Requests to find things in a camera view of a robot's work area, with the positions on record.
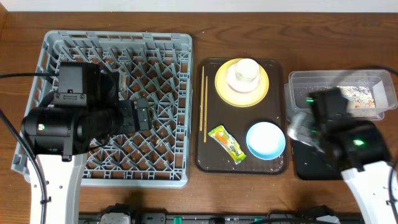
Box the white napkin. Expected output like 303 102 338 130
287 112 319 148

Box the rice food waste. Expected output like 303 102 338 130
339 86 376 109

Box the light blue bowl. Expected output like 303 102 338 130
246 122 286 161

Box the green yellow snack wrapper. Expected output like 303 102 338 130
208 125 246 165

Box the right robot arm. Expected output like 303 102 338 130
315 118 397 223

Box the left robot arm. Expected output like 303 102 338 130
22 98 153 223

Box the black waste tray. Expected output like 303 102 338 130
292 140 343 180

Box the grey dishwasher rack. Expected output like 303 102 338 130
26 30 193 188

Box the clear plastic waste bin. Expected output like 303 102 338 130
284 70 397 120

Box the wooden chopstick left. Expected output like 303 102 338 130
200 66 205 131

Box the dark brown serving tray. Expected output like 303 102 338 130
194 57 288 175

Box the pink small bowl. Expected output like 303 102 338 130
226 64 261 93

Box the yellow plate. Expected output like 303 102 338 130
215 58 269 107

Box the white cup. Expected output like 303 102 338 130
235 58 261 91

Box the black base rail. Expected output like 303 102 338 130
78 213 364 224

